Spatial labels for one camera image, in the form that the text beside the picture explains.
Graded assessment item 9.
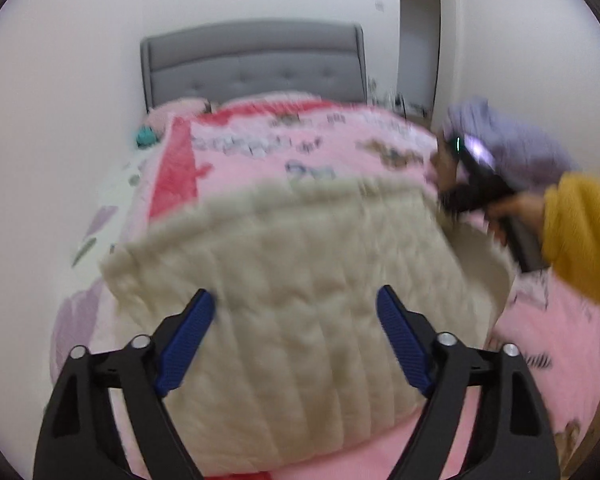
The cream quilted jacket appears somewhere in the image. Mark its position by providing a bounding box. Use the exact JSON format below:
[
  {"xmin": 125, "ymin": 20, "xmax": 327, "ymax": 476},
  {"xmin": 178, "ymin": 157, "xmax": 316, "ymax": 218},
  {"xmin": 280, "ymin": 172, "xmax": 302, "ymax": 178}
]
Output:
[{"xmin": 93, "ymin": 178, "xmax": 515, "ymax": 476}]

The person's right hand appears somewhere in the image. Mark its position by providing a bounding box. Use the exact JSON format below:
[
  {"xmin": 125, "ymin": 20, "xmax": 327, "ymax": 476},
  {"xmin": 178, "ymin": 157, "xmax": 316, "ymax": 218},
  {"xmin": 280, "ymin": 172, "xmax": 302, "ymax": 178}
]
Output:
[{"xmin": 486, "ymin": 193, "xmax": 546, "ymax": 246}]

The lilac knitted garment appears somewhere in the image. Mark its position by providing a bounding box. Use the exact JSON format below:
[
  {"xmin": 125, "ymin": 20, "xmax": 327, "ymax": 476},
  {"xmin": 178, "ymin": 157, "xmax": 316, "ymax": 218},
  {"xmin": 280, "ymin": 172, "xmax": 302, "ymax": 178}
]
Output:
[{"xmin": 443, "ymin": 98, "xmax": 580, "ymax": 192}]

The pink cartoon fleece blanket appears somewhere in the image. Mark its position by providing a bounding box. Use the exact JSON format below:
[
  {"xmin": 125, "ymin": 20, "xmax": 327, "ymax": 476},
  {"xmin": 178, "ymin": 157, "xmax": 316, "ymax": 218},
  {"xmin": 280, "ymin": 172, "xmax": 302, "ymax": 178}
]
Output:
[{"xmin": 87, "ymin": 97, "xmax": 600, "ymax": 480}]

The floral bed sheet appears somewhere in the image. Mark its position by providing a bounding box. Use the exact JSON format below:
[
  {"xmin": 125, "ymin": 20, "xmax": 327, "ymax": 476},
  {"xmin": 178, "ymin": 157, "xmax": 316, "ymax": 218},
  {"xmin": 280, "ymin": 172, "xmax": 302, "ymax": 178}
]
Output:
[{"xmin": 50, "ymin": 146, "xmax": 162, "ymax": 382}]

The grey upholstered headboard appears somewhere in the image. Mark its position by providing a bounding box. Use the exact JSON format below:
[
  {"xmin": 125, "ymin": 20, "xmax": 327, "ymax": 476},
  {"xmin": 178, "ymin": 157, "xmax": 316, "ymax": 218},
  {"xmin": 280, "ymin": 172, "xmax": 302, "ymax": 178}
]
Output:
[{"xmin": 140, "ymin": 20, "xmax": 368, "ymax": 110}]

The teal plush toy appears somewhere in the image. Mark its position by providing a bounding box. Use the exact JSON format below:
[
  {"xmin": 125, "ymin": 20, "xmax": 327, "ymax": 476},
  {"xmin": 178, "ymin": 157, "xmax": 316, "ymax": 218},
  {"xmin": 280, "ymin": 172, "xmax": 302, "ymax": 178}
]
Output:
[{"xmin": 135, "ymin": 126, "xmax": 160, "ymax": 150}]

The pink fluffy pillow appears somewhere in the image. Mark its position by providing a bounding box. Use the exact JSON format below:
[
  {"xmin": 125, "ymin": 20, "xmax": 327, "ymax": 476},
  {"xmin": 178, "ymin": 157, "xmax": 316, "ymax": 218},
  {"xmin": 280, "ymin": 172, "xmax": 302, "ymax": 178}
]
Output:
[{"xmin": 144, "ymin": 98, "xmax": 210, "ymax": 128}]

